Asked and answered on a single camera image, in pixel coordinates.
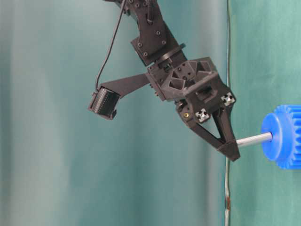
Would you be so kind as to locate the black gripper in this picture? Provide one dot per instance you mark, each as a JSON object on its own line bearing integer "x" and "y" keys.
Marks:
{"x": 199, "y": 94}

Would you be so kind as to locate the silver metal shaft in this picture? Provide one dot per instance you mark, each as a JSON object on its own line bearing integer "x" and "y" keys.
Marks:
{"x": 253, "y": 140}

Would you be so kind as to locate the blue plastic gear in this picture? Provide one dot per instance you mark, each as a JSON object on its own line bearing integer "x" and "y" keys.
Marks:
{"x": 285, "y": 126}

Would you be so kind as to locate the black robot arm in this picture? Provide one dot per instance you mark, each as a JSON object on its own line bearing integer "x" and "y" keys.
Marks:
{"x": 154, "y": 44}

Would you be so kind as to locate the green backdrop curtain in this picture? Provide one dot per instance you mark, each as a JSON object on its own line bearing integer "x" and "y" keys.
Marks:
{"x": 61, "y": 165}

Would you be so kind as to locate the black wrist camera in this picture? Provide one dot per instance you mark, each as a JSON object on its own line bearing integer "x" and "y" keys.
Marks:
{"x": 104, "y": 103}

